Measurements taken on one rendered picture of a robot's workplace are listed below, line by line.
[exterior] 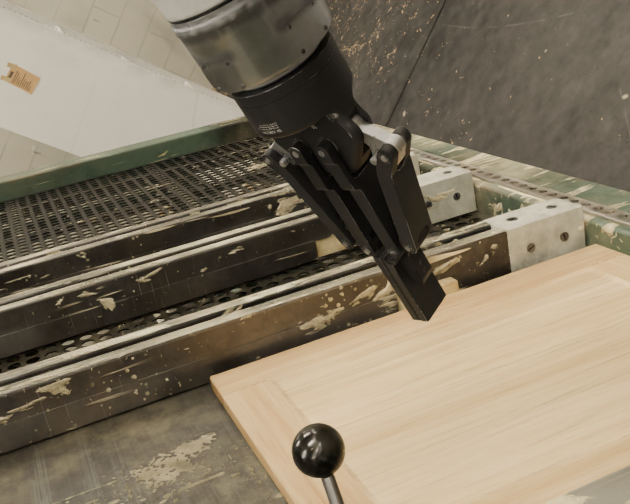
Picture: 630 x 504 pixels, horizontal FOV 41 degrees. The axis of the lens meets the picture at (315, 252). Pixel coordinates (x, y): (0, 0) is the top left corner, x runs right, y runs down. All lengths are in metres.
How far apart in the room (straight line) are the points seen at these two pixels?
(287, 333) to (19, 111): 3.83
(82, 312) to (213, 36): 0.83
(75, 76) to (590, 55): 2.82
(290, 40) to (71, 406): 0.62
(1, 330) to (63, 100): 3.56
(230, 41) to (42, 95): 4.28
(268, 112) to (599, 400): 0.48
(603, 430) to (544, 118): 2.17
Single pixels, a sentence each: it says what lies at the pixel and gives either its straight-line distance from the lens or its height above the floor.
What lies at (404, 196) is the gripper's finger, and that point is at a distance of 0.57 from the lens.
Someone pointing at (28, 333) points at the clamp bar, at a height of 1.51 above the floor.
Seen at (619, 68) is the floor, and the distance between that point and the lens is 2.78.
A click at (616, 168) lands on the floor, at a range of 2.60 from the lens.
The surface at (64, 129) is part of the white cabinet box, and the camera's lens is 4.81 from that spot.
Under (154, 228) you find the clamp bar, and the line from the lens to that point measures 1.47.
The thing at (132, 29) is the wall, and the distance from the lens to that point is 6.19.
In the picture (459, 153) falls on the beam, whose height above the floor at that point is 0.84.
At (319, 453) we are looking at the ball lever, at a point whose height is 1.43.
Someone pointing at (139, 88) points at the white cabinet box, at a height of 0.79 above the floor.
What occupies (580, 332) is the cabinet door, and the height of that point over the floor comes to 1.04.
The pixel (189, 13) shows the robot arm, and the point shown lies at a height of 1.62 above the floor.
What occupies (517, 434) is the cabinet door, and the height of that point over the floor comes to 1.18.
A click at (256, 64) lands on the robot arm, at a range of 0.51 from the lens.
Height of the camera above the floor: 1.73
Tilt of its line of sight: 26 degrees down
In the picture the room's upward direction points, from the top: 70 degrees counter-clockwise
